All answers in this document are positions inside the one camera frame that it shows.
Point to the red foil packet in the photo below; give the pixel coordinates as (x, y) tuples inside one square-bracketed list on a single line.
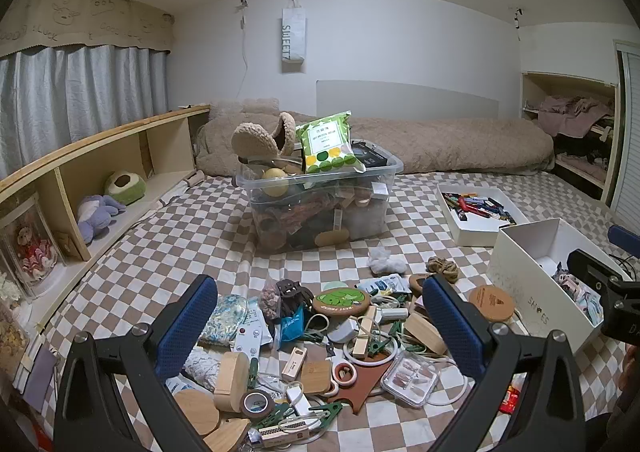
[(511, 398)]

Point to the small wooden rectangular box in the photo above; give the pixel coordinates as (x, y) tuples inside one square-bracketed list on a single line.
[(294, 363)]

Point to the round wooden disc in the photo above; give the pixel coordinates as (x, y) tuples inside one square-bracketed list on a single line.
[(196, 412)]

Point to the grey white charger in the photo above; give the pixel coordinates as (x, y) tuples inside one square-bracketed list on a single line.
[(344, 331)]

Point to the brown tape roll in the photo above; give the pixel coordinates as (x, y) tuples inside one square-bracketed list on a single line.
[(257, 402)]

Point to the red print tape roll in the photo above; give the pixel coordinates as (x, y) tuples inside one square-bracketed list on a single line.
[(334, 372)]

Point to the round cork coaster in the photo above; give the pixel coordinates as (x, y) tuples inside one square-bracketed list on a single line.
[(491, 303)]

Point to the pink clothes pile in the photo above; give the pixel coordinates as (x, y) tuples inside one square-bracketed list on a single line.
[(570, 116)]

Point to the pile of colourful lighters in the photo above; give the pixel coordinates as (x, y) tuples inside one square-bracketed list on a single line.
[(475, 204)]

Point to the white hanging paper bag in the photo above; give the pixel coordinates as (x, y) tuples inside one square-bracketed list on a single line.
[(293, 39)]

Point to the white remote control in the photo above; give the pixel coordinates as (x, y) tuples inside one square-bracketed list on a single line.
[(250, 332)]

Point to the dark clothes pile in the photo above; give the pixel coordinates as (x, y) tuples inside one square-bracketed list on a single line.
[(575, 146)]

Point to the white power bank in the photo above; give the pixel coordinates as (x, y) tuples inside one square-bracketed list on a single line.
[(299, 399)]

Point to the beige printed valance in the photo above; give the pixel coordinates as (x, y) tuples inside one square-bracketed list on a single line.
[(75, 16)]

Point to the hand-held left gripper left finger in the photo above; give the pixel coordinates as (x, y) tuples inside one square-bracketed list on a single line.
[(187, 327)]

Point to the yellow ball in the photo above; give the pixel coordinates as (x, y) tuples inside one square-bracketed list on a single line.
[(275, 181)]

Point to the white tissue wad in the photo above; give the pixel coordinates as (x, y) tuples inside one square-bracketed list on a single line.
[(384, 259)]

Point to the small green clothes peg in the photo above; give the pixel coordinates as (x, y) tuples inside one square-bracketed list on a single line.
[(382, 346)]

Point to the white lace piece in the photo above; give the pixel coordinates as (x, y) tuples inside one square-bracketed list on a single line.
[(200, 367)]

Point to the green frog coaster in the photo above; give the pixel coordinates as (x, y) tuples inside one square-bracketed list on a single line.
[(342, 301)]

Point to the avocado plush toy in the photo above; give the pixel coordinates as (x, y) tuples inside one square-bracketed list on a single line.
[(125, 187)]

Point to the clear plastic case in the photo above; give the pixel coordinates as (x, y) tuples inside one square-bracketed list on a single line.
[(410, 377)]

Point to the grey curtain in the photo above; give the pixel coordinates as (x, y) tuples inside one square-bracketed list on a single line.
[(75, 91)]

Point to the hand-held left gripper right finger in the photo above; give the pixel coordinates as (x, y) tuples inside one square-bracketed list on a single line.
[(452, 327)]

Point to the green dotted snack bag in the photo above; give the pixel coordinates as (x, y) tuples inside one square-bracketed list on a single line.
[(330, 146)]

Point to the white slatted door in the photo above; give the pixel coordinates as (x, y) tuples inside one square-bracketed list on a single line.
[(631, 141)]

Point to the white shallow box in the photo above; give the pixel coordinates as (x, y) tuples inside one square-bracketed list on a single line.
[(475, 232)]

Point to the beige fluffy blanket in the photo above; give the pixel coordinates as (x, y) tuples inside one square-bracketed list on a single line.
[(450, 141)]

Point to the clear plastic storage bin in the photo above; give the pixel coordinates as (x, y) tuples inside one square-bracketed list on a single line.
[(365, 217)]

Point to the blue floral pouch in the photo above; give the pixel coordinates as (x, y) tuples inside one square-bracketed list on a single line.
[(227, 319)]

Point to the white shoe box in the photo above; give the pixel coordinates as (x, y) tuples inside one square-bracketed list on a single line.
[(520, 257)]

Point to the blue white packet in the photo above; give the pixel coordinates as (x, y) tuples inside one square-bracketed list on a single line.
[(382, 284)]

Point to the checkered bed sheet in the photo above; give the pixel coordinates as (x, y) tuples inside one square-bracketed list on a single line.
[(200, 232)]

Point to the purple book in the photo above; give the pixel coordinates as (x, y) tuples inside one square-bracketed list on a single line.
[(40, 372)]

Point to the round brown panda coaster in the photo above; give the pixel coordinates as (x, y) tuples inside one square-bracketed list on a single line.
[(417, 284)]

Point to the large wooden clothespin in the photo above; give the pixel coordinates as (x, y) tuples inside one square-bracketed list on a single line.
[(365, 332)]

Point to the brown hair claw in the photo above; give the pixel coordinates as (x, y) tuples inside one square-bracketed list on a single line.
[(295, 294)]

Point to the square wooden coaster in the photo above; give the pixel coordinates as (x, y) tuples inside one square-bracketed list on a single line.
[(316, 377)]

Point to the wooden bedside shelf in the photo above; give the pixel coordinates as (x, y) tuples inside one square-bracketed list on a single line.
[(85, 171)]

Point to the purple plush toy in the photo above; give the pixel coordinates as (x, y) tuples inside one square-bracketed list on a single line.
[(95, 217)]

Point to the doll in clear box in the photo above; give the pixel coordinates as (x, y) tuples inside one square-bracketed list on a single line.
[(30, 242)]

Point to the person's right hand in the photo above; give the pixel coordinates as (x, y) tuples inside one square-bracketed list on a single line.
[(631, 369)]

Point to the small white hoop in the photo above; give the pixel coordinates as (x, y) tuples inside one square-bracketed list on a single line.
[(370, 365)]

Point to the bag of brown beans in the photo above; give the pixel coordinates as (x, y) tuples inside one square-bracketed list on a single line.
[(270, 299)]

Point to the black wall hook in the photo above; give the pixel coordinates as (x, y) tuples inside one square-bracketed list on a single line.
[(517, 14)]

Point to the brown leather piece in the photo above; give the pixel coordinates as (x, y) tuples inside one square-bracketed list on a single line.
[(365, 389)]

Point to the blue foil packet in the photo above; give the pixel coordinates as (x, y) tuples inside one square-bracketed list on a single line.
[(291, 329)]

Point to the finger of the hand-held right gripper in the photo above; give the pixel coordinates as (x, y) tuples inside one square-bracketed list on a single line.
[(595, 266), (625, 238)]

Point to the curved wooden board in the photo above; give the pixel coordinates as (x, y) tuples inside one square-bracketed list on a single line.
[(225, 437)]

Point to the black device box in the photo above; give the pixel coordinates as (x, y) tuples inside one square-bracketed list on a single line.
[(370, 154)]

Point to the wooden harmonica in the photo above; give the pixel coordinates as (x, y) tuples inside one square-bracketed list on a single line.
[(282, 436)]

